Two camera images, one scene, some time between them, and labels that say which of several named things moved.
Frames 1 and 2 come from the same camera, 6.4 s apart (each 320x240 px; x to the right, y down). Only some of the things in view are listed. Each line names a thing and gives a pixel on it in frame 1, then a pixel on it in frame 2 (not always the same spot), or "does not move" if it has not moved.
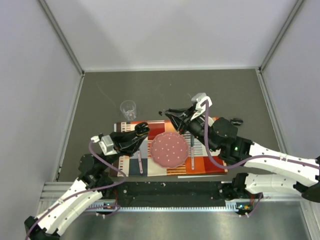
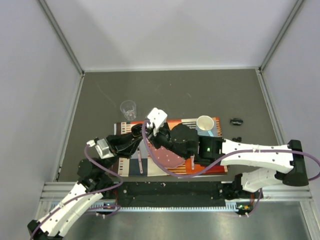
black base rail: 168,194 does not move
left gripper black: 126,143 does not move
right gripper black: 180,123 → 154,140
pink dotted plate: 169,150 does not move
